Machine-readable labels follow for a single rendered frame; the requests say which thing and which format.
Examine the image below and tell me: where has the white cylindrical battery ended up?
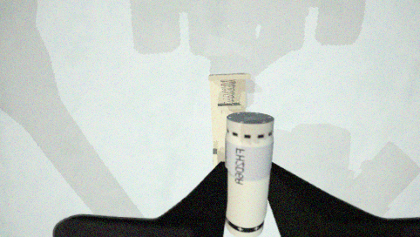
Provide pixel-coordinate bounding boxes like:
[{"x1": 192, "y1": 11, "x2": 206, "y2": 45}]
[{"x1": 225, "y1": 112, "x2": 274, "y2": 237}]

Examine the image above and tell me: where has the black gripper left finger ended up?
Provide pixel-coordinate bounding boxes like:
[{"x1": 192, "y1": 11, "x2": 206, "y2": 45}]
[{"x1": 52, "y1": 162, "x2": 228, "y2": 237}]

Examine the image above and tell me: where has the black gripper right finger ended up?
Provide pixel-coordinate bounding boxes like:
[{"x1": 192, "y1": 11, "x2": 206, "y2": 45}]
[{"x1": 268, "y1": 161, "x2": 420, "y2": 237}]

